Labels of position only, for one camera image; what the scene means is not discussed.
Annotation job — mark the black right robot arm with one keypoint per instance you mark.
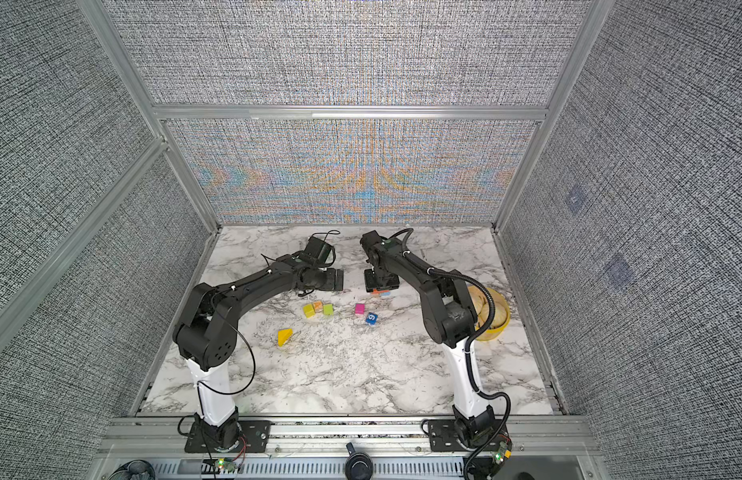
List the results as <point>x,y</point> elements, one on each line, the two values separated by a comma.
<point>456,310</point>

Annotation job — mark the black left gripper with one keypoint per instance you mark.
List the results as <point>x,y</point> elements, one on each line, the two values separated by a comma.
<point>332,284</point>

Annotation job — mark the aluminium front rail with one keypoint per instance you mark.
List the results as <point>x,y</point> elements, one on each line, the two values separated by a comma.
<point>314,447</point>

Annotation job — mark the yellow triangular block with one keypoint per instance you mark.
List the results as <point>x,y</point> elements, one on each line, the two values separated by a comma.
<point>283,336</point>

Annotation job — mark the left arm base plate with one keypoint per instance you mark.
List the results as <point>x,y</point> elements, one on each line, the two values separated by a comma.
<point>252,436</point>

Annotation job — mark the yellow-green cube block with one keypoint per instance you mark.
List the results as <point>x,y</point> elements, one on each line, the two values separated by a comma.
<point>309,310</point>

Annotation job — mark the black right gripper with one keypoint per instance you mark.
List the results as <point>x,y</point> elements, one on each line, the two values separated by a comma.
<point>370,284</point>

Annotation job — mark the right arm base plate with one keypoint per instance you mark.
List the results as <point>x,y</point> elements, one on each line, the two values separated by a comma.
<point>443,437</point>

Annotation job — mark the yellow wooden bucket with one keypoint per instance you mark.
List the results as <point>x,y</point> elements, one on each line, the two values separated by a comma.
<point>501,316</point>

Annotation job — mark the black knob on rail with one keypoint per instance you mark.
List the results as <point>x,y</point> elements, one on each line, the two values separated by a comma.
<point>358,466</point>

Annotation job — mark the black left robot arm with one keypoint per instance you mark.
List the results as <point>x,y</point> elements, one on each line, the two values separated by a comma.
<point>209,331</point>

